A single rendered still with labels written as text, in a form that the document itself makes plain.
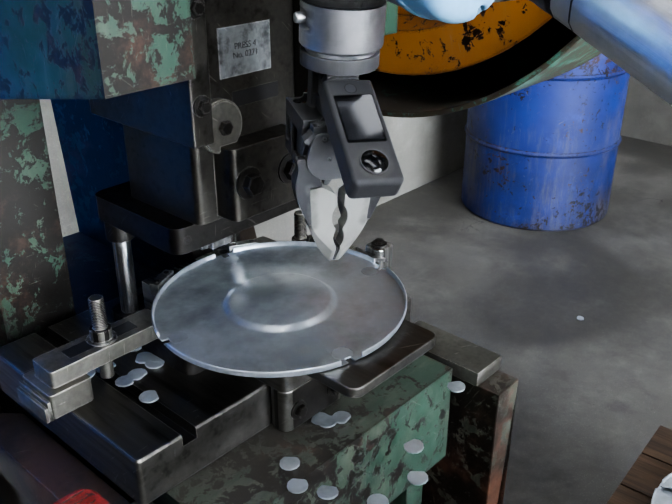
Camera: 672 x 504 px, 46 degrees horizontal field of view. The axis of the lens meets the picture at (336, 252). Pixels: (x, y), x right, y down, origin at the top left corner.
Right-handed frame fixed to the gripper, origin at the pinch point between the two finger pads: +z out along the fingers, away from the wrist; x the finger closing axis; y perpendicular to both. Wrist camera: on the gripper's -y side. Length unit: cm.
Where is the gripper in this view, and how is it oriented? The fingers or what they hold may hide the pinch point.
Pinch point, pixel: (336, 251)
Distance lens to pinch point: 78.9
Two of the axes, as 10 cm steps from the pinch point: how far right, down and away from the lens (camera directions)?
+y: -3.1, -5.1, 8.0
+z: -0.5, 8.5, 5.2
